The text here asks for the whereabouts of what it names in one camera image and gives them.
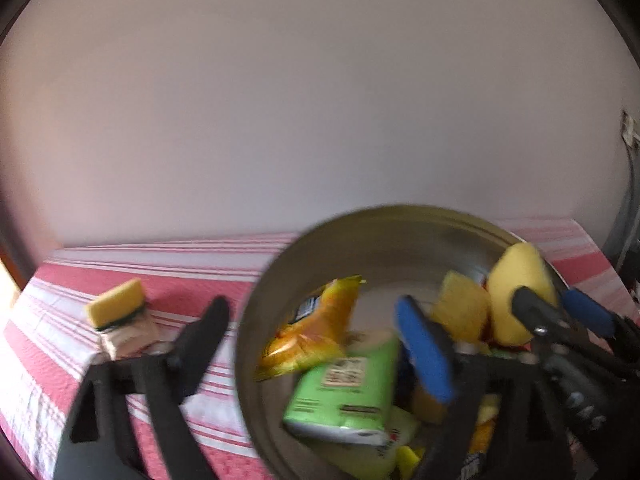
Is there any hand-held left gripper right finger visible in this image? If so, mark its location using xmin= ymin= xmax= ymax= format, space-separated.
xmin=394 ymin=294 xmax=574 ymax=480

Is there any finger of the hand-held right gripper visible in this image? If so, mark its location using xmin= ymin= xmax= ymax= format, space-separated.
xmin=511 ymin=285 xmax=572 ymax=357
xmin=564 ymin=288 xmax=640 ymax=377

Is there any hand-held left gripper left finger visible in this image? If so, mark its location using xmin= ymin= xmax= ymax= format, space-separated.
xmin=53 ymin=295 xmax=231 ymax=480

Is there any rounded yellow sponge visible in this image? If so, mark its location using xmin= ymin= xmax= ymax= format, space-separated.
xmin=487 ymin=242 xmax=559 ymax=346

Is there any green tissue pack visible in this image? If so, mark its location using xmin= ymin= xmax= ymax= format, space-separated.
xmin=282 ymin=331 xmax=402 ymax=447

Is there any round metal tin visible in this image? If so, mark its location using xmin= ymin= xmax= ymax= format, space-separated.
xmin=234 ymin=204 xmax=571 ymax=480

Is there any red striped bedsheet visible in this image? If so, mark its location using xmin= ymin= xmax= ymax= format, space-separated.
xmin=5 ymin=216 xmax=626 ymax=480

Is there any beige wrapped packet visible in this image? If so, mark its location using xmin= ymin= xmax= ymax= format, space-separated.
xmin=99 ymin=311 xmax=157 ymax=362

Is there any yellow snack packet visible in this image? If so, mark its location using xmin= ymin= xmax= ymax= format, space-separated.
xmin=467 ymin=392 xmax=502 ymax=480

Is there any yellow and green scouring sponge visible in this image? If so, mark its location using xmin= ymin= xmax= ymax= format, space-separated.
xmin=84 ymin=278 xmax=147 ymax=332

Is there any orange snack packet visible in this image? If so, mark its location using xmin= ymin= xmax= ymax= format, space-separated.
xmin=254 ymin=275 xmax=364 ymax=382

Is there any yellow-green flat packet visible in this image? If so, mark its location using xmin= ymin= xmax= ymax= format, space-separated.
xmin=320 ymin=405 xmax=422 ymax=480

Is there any wall power outlet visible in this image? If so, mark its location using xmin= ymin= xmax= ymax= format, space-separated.
xmin=621 ymin=108 xmax=640 ymax=150

